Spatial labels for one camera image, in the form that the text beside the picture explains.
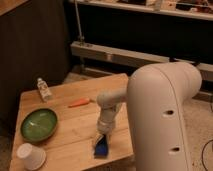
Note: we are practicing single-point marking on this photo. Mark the small white bottle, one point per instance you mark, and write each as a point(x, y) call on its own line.
point(44, 90)

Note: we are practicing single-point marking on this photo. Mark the grey metal rail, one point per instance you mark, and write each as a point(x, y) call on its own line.
point(114, 55)

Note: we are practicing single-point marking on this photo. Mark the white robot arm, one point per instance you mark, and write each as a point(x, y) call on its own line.
point(154, 98)

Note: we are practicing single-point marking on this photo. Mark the green bowl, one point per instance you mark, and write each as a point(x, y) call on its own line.
point(39, 125)

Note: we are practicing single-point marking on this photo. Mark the metal pole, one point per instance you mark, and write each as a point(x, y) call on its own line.
point(80, 37)

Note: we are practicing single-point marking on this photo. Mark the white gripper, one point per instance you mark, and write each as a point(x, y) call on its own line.
point(105, 127)

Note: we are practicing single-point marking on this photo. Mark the black handle on rail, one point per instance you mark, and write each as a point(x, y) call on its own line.
point(194, 63)

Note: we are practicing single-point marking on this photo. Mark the orange carrot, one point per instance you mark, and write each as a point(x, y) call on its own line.
point(80, 102)

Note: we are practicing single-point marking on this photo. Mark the white paper cup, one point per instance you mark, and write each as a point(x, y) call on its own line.
point(33, 157)

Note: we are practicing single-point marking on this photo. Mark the wooden table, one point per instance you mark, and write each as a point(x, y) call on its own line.
point(70, 147)

